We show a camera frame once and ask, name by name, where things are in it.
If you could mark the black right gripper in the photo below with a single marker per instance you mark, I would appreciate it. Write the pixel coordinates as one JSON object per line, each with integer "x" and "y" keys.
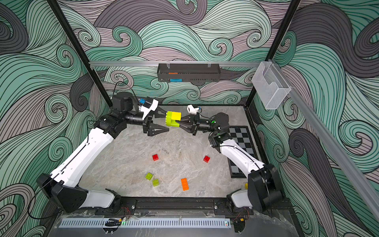
{"x": 194, "y": 123}

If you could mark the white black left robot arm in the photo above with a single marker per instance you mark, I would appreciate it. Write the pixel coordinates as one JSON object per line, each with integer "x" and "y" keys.
{"x": 61, "y": 186}

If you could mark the black right corner post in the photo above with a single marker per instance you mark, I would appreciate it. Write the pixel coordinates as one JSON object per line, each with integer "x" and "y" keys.
{"x": 283, "y": 27}

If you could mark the long green lego brick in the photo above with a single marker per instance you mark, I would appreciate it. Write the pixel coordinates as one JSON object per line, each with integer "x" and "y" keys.
{"x": 169, "y": 122}

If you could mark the clear plastic wall box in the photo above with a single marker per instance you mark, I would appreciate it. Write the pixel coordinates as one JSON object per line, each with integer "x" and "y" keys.
{"x": 270, "y": 84}

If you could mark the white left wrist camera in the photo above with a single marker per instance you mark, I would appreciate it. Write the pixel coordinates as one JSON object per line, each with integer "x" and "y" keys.
{"x": 149, "y": 105}

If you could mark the black wall tray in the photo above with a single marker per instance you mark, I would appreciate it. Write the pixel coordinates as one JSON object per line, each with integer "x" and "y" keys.
{"x": 193, "y": 73}

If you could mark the white slotted cable duct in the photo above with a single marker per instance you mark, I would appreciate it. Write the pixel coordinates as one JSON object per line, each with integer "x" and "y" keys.
{"x": 215, "y": 223}

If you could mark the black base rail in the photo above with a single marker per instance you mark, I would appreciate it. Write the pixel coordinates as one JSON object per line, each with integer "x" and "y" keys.
{"x": 218, "y": 206}

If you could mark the yellow lego brick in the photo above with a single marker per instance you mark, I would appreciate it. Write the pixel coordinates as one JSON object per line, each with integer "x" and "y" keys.
{"x": 176, "y": 116}

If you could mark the black corner post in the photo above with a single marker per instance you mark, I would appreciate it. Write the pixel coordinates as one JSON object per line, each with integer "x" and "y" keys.
{"x": 283, "y": 27}
{"x": 78, "y": 48}

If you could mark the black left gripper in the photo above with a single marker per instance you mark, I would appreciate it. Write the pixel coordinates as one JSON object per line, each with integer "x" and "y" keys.
{"x": 147, "y": 124}

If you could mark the small green lego brick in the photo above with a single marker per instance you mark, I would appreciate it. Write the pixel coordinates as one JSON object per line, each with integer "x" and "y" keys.
{"x": 155, "y": 182}
{"x": 149, "y": 176}

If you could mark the red lego brick right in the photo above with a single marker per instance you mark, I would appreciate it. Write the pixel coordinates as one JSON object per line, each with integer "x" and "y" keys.
{"x": 206, "y": 159}

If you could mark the aluminium rail back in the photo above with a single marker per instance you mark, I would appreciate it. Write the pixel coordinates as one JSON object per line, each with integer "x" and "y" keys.
{"x": 134, "y": 63}

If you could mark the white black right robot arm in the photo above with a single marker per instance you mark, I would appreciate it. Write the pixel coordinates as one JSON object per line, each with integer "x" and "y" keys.
{"x": 264, "y": 184}

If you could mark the black left corner post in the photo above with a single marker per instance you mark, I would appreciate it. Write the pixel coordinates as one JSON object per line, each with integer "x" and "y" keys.
{"x": 78, "y": 48}

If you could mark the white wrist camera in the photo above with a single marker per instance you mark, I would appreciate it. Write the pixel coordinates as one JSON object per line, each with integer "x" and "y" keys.
{"x": 149, "y": 105}
{"x": 193, "y": 109}

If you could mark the orange flat lego plate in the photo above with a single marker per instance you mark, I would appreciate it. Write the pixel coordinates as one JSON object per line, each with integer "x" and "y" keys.
{"x": 184, "y": 184}

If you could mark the red lego brick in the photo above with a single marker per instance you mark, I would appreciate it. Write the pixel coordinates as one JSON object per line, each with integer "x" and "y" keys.
{"x": 206, "y": 159}
{"x": 155, "y": 157}

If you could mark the black white chessboard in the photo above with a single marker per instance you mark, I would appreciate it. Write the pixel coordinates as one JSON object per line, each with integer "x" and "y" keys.
{"x": 241, "y": 135}

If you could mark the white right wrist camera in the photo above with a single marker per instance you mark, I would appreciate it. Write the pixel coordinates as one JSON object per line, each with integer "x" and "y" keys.
{"x": 193, "y": 109}

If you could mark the red lego brick left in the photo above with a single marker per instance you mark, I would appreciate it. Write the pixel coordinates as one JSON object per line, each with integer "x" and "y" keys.
{"x": 155, "y": 157}

